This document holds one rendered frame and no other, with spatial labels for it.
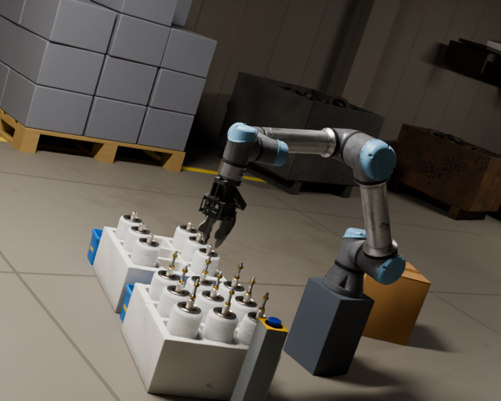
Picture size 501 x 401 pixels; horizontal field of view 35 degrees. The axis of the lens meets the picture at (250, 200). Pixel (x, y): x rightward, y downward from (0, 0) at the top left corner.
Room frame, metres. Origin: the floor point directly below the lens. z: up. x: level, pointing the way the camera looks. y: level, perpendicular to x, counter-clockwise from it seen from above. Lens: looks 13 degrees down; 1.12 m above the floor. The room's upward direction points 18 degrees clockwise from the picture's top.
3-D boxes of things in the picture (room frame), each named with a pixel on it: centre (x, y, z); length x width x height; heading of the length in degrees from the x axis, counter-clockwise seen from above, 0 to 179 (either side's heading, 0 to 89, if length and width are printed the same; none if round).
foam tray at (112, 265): (2.85, 0.25, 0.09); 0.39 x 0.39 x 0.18; 28
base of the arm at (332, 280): (2.74, -0.41, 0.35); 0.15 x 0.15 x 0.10
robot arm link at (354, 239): (2.73, -0.42, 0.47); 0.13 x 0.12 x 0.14; 37
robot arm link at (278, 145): (2.27, 0.01, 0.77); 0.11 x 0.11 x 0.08; 37
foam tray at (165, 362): (2.37, 0.02, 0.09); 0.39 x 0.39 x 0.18; 26
